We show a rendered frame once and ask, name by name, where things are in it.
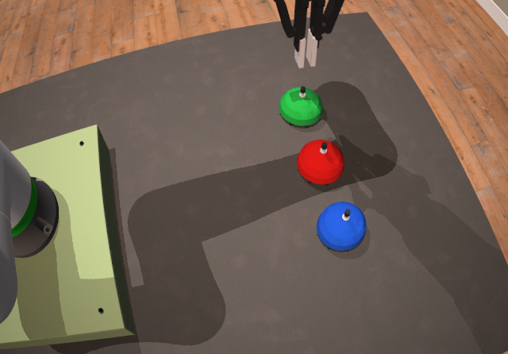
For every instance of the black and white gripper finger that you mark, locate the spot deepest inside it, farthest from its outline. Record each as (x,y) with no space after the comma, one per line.
(321,23)
(297,30)

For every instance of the red dome bell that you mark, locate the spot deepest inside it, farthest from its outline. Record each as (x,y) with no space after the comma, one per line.
(320,162)

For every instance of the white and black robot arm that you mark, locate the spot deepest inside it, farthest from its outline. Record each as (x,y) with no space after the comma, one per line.
(34,214)

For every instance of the blue dome bell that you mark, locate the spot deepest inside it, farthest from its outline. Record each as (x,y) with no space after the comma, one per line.
(341,226)

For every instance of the green dome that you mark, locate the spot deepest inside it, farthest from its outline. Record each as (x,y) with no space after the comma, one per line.
(299,108)

